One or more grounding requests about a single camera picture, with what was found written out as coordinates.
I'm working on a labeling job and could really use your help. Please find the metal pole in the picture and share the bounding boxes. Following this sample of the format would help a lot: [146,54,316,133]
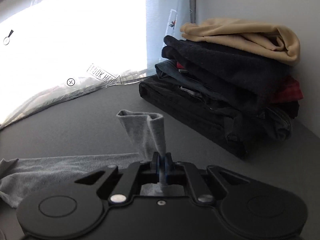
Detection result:
[189,0,197,23]

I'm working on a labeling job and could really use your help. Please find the red plaid folded garment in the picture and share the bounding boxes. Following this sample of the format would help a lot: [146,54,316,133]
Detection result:
[271,76,304,103]

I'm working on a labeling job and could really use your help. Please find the dark teal folded garment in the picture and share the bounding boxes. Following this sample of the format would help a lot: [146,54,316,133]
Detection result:
[155,60,208,100]

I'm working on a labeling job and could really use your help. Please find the grey t-shirt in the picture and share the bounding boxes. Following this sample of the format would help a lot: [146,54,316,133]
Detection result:
[0,109,185,208]

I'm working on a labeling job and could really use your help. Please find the dark folded jeans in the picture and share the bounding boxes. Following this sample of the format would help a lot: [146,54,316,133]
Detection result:
[260,106,293,142]

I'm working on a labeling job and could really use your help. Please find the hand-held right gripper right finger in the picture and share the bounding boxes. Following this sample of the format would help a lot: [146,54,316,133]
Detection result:
[161,152,250,203]

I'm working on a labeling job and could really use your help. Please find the beige folded garment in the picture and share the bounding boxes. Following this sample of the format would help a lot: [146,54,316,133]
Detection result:
[180,17,300,67]

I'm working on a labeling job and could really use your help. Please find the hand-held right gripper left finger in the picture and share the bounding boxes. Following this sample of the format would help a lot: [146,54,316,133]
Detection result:
[74,152,160,205]

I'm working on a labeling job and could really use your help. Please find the black folded sweater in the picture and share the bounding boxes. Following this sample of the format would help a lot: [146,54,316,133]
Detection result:
[161,35,290,110]

